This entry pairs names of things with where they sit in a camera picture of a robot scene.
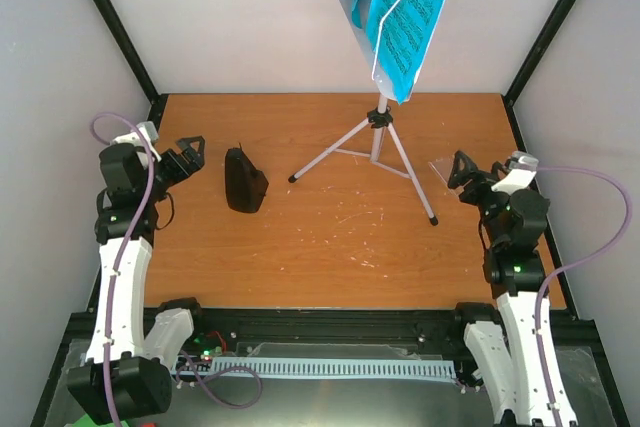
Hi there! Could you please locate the clear plastic metronome cover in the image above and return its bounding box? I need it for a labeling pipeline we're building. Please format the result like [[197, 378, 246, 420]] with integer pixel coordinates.
[[429, 156, 454, 187]]

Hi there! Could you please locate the black metronome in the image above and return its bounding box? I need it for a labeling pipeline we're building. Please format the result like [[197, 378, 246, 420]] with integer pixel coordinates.
[[224, 147, 269, 214]]

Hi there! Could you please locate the silver tripod music stand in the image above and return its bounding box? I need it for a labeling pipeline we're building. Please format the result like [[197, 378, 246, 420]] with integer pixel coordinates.
[[288, 0, 439, 226]]

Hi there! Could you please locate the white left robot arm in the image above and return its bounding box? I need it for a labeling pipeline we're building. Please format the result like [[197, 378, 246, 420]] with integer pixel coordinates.
[[67, 133, 208, 426]]

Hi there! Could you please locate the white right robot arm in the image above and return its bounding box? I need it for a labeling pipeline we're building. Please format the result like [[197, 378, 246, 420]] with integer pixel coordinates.
[[447, 151, 579, 426]]

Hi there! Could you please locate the green paper piece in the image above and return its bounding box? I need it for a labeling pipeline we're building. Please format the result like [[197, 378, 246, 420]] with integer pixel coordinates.
[[72, 415, 98, 427]]

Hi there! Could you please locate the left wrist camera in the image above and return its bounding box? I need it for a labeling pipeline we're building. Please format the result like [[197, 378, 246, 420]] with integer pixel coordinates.
[[136, 121, 159, 144]]

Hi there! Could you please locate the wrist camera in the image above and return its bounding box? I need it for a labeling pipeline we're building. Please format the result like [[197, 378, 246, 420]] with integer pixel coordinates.
[[506, 151, 539, 172], [136, 121, 159, 144]]

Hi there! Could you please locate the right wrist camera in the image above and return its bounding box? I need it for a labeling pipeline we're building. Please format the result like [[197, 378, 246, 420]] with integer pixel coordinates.
[[506, 151, 539, 172]]

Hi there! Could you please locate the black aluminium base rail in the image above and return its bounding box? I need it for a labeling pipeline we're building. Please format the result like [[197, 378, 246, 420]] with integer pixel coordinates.
[[64, 307, 599, 363]]

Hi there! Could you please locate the light blue cable duct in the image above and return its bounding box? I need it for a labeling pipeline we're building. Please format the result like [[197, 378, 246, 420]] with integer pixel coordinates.
[[194, 357, 456, 383]]

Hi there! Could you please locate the left black frame post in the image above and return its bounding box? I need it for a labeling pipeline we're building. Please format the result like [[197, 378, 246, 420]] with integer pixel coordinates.
[[92, 0, 168, 110]]

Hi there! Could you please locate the black frame post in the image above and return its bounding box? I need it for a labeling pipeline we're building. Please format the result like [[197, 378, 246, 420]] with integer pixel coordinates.
[[503, 0, 610, 107], [92, 0, 168, 110]]

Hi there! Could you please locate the right black frame post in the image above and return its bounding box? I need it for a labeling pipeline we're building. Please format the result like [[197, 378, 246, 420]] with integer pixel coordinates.
[[503, 0, 610, 107]]

